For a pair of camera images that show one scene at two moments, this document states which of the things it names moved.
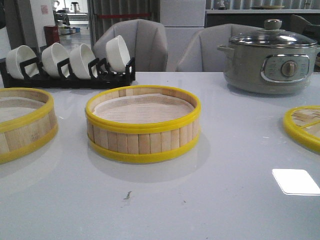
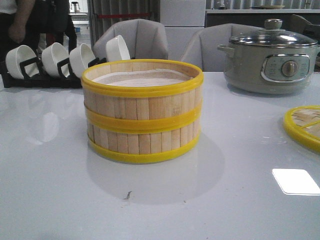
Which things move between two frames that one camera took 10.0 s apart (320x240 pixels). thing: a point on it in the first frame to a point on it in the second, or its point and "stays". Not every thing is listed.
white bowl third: x=80 y=56 stays
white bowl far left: x=22 y=53 stays
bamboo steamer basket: x=24 y=136 to x=142 y=95
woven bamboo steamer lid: x=303 y=123 stays
